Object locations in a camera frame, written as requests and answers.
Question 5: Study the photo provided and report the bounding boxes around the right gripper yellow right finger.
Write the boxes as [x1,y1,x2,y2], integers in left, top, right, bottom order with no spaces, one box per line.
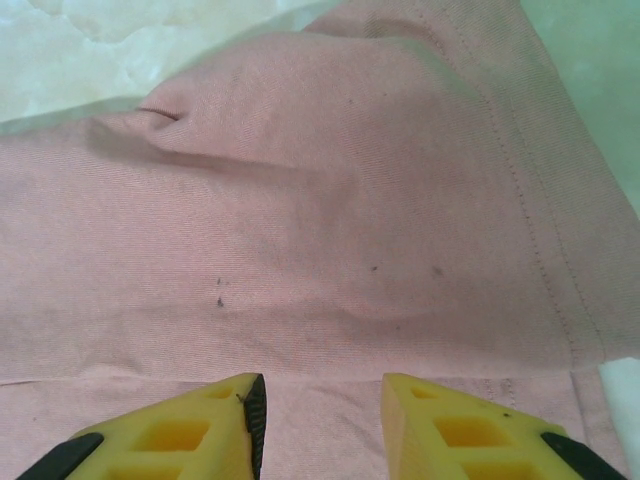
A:
[380,372,629,480]

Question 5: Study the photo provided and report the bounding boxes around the pink t-shirt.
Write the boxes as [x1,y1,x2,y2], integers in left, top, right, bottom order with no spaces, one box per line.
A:
[0,0,640,480]

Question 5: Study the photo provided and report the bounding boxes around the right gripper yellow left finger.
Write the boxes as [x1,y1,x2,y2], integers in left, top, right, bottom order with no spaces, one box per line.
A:
[17,372,269,480]

